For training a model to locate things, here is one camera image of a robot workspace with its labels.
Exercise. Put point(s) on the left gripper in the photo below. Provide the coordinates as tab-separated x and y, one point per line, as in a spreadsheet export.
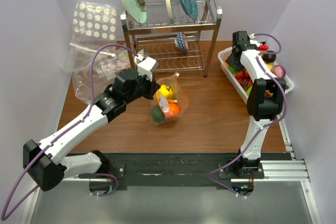
153	86

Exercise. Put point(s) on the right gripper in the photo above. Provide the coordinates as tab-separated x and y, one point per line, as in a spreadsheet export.
231	62

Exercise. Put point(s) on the yellow bell pepper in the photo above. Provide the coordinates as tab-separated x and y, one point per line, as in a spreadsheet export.
166	91

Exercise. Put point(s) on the orange zip top bag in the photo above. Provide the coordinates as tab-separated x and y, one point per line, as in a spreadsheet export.
178	94

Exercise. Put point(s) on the dark green avocado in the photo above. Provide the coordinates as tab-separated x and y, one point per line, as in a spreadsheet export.
157	115

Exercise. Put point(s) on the orange fruit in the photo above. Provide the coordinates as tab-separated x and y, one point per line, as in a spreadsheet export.
174	110

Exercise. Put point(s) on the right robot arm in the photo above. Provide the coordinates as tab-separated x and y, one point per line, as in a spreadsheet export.
264	103

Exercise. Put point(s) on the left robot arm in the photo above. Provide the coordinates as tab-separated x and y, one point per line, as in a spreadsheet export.
47	162

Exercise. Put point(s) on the clear crumpled plastic bag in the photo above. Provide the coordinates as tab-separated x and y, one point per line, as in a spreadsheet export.
91	74

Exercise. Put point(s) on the polka dot plastic bag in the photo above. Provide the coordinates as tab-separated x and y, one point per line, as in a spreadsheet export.
93	25

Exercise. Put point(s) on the red chili pepper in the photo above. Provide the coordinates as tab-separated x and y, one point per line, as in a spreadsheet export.
263	47

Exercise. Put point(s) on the dark mangosteen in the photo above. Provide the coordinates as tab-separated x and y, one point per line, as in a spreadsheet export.
269	57

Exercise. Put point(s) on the grey patterned bowl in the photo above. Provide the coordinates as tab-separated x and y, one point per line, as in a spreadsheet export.
142	54

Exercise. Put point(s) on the purple onion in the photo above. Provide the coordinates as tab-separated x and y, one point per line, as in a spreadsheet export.
279	71

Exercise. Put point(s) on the metal dish rack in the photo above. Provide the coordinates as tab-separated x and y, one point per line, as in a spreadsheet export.
157	36

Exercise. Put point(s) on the blue patterned bowl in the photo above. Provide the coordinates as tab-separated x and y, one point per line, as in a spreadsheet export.
181	41

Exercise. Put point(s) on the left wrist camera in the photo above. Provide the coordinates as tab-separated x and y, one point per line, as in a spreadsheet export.
146	66

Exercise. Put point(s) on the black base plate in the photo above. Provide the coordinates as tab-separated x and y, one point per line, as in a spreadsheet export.
179	170

